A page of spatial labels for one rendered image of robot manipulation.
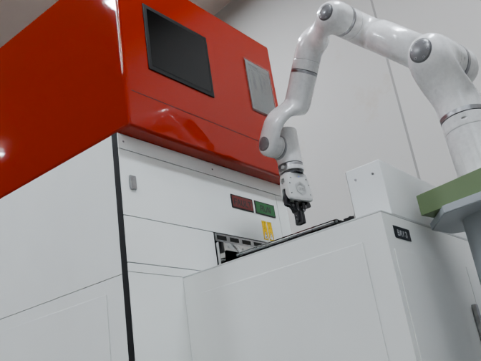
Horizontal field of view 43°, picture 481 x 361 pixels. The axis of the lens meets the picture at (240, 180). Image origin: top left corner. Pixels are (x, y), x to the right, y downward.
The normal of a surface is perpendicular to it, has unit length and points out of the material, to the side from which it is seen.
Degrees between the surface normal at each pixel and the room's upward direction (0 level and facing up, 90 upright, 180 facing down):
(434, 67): 127
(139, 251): 90
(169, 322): 90
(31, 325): 90
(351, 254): 90
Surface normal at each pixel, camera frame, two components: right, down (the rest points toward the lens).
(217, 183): 0.76, -0.33
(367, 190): -0.62, -0.19
